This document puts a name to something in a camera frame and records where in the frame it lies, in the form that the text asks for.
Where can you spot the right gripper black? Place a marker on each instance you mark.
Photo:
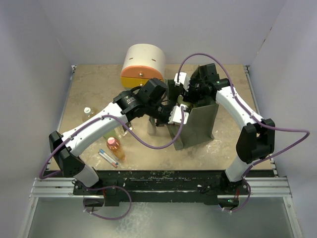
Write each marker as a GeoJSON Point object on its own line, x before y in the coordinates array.
{"type": "Point", "coordinates": [188, 95]}

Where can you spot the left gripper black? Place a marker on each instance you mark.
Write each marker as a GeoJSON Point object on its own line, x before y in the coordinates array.
{"type": "Point", "coordinates": [166, 121]}

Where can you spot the green pump lotion bottle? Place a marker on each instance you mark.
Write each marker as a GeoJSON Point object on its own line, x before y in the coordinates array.
{"type": "Point", "coordinates": [180, 100]}

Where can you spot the green canvas bag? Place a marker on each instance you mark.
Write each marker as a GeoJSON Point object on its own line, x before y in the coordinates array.
{"type": "Point", "coordinates": [202, 114]}

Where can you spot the amber bottle white cap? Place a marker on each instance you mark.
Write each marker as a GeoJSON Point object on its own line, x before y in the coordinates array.
{"type": "Point", "coordinates": [88, 113]}

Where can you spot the clear square bottle black label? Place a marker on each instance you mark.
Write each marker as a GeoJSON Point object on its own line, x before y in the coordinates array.
{"type": "Point", "coordinates": [123, 131]}

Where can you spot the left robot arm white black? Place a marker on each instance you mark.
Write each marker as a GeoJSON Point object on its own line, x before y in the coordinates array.
{"type": "Point", "coordinates": [67, 147]}

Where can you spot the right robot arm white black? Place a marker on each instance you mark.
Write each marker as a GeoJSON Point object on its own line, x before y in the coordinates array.
{"type": "Point", "coordinates": [256, 140]}

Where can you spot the clear conical tube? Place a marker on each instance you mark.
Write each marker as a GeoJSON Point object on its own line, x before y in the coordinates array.
{"type": "Point", "coordinates": [151, 126]}

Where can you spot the round-top mini drawer cabinet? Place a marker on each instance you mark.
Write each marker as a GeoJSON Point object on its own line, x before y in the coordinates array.
{"type": "Point", "coordinates": [142, 62]}

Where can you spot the green bottle white flip cap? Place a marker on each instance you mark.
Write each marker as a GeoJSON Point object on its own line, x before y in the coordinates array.
{"type": "Point", "coordinates": [109, 134]}

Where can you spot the orange bottle pink cap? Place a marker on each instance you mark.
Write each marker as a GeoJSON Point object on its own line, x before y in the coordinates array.
{"type": "Point", "coordinates": [115, 147]}

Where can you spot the blue capped pen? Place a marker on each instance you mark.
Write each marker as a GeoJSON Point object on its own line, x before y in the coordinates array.
{"type": "Point", "coordinates": [100, 150]}

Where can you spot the red tipped pen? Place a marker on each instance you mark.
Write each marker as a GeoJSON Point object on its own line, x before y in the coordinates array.
{"type": "Point", "coordinates": [109, 159]}

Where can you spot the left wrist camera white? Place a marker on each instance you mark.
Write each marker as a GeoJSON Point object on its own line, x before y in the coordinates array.
{"type": "Point", "coordinates": [176, 115]}

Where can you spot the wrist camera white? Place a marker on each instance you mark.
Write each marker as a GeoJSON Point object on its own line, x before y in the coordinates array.
{"type": "Point", "coordinates": [182, 80]}
{"type": "Point", "coordinates": [176, 115]}

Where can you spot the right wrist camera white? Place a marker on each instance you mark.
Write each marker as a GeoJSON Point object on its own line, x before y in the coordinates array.
{"type": "Point", "coordinates": [182, 80]}

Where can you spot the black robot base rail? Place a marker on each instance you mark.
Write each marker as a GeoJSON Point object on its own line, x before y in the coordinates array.
{"type": "Point", "coordinates": [112, 196]}

